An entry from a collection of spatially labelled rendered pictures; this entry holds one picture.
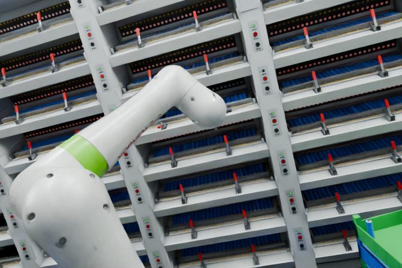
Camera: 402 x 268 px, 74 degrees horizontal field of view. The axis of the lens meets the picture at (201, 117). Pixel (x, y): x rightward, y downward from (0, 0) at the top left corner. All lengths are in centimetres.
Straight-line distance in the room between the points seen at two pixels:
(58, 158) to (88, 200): 19
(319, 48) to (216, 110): 64
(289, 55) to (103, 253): 100
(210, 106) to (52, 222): 46
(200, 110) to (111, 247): 41
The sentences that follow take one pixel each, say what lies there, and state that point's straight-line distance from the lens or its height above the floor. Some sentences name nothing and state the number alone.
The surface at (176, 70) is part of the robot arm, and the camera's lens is 78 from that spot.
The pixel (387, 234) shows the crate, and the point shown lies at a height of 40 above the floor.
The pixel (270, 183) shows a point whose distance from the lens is 133.
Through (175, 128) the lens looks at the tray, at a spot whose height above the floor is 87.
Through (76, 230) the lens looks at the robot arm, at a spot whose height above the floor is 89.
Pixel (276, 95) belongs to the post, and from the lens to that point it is 120.
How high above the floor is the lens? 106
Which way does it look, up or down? 8 degrees down
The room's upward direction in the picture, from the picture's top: 14 degrees counter-clockwise
